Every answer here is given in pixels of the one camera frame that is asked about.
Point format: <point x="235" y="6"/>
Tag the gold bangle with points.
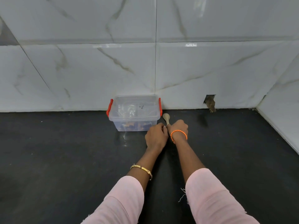
<point x="142" y="169"/>

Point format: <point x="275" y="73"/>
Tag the person's right fingers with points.
<point x="171" y="125"/>

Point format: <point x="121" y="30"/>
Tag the person's right forearm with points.
<point x="200" y="184"/>

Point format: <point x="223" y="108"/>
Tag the person's left forearm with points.
<point x="130" y="184"/>

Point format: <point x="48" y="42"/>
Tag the person's left hand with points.
<point x="156" y="137"/>

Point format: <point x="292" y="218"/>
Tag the clear plastic storage box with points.
<point x="134" y="113"/>

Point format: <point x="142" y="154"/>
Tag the person's left fingers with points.
<point x="163" y="128"/>

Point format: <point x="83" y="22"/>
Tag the red box latch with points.
<point x="109" y="107"/>
<point x="160" y="106"/>

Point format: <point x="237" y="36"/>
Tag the beige wooden spoon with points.
<point x="166" y="118"/>

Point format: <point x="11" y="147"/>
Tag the person's right hand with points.
<point x="179" y="126"/>

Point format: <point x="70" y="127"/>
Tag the brown items in box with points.
<point x="135" y="125"/>

